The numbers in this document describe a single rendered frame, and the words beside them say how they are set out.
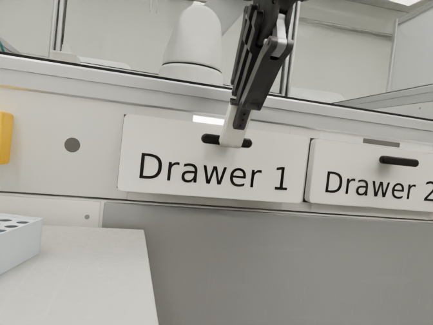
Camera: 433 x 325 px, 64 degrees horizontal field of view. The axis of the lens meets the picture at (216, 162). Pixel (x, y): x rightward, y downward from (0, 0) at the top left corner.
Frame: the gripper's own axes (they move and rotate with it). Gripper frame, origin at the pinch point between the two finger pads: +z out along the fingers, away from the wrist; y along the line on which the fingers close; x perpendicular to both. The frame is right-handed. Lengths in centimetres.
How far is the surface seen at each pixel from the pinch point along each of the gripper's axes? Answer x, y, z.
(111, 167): 15.8, 3.6, 12.5
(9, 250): 23.0, -16.6, 6.6
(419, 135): -39.3, 9.9, 3.1
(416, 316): -44, -10, 32
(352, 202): -25.4, 0.9, 13.4
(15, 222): 23.8, -12.5, 7.5
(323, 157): -18.6, 5.1, 7.3
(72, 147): 21.5, 4.9, 10.5
